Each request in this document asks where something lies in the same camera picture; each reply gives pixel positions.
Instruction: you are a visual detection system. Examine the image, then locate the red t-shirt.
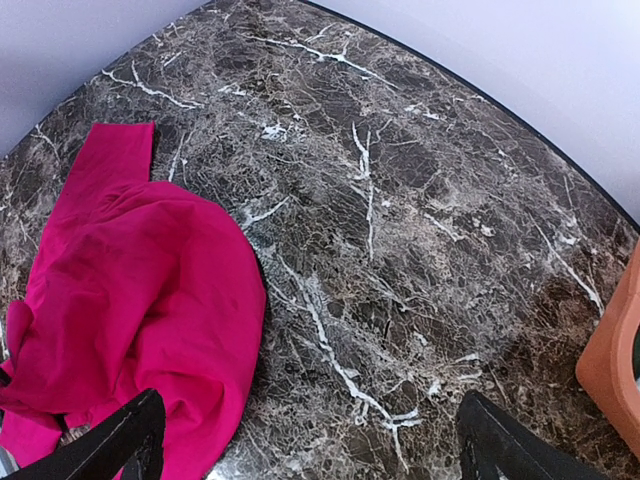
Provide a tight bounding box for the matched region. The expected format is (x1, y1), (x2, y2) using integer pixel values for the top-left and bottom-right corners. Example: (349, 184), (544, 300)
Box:
(1, 123), (267, 479)

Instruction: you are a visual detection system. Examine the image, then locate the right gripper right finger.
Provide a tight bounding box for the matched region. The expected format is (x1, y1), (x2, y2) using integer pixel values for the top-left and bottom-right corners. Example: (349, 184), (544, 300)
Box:
(456, 390), (605, 479)

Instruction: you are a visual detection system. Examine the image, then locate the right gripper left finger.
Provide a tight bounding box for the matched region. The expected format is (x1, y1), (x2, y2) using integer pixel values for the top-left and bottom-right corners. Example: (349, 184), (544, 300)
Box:
(9, 389), (166, 480)

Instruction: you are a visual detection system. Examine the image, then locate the orange plastic basin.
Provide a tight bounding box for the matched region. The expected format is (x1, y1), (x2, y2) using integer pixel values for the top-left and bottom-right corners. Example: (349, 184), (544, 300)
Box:
(576, 249), (639, 455)

